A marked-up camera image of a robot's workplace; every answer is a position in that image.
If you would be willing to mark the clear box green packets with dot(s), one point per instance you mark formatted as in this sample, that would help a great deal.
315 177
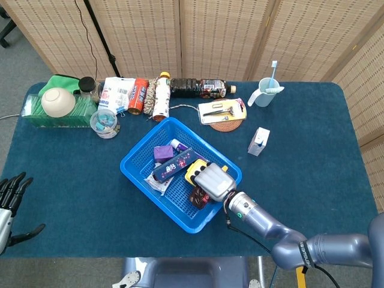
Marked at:
81 108

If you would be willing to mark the light blue toothbrush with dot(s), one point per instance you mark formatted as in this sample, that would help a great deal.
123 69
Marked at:
273 75

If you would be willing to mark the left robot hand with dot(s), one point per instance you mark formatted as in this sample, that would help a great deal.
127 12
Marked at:
6 225

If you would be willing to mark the grey robot torso base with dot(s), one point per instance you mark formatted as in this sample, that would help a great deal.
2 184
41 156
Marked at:
186 273

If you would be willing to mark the clear round jar of clips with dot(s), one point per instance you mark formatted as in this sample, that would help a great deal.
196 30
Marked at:
103 123

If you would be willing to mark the brown woven coaster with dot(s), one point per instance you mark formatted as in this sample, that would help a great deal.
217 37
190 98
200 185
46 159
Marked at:
225 127

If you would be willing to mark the black furniture piece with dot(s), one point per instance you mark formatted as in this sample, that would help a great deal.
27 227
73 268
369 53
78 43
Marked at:
6 30

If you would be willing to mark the cream ceramic bowl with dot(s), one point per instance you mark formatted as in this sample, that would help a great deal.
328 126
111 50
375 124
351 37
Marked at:
57 102

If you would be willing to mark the striped twine spool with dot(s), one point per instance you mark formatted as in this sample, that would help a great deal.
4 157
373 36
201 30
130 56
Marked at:
150 96

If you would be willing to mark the white red snack packet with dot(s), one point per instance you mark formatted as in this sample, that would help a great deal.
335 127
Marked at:
159 187

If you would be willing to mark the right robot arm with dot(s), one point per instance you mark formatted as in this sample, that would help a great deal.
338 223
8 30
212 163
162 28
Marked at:
264 222

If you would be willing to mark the blue plastic mesh basket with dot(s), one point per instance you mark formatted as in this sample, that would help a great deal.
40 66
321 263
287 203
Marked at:
180 192

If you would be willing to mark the razor in yellow blister pack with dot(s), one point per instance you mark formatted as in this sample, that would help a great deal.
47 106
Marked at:
216 114

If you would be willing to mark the white purple tube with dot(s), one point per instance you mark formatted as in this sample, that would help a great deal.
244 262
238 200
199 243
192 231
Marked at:
179 146

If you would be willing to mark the blue binder clip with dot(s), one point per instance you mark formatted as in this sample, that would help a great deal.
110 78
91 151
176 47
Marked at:
121 110

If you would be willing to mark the black stand pole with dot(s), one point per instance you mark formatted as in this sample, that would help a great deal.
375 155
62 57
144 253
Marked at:
102 39

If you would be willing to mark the orange drink can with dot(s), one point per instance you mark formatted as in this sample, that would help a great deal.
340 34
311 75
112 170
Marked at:
138 96

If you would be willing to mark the white printed plastic bag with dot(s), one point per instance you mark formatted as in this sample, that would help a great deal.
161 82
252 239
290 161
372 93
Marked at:
115 93

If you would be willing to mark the white bottle yellow cap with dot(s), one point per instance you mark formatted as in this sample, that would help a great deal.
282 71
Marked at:
161 99

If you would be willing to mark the dark tea plastic bottle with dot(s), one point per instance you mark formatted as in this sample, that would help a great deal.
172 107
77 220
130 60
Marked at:
186 87

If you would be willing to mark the glass jar black lid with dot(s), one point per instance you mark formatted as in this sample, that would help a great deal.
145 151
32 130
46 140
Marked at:
87 84

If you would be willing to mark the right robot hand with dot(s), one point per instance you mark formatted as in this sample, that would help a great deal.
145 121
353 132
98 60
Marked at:
214 181

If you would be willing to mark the small purple carton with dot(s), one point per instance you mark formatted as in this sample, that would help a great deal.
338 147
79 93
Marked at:
163 153

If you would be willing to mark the long dark blue box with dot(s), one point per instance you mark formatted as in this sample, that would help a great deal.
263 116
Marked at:
177 165

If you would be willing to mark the small white blue carton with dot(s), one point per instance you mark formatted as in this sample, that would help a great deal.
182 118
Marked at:
258 144

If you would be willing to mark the green cloth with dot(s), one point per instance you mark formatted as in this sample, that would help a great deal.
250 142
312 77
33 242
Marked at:
57 82

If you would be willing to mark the green container yellow lid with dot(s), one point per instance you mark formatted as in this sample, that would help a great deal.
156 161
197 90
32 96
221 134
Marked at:
189 174

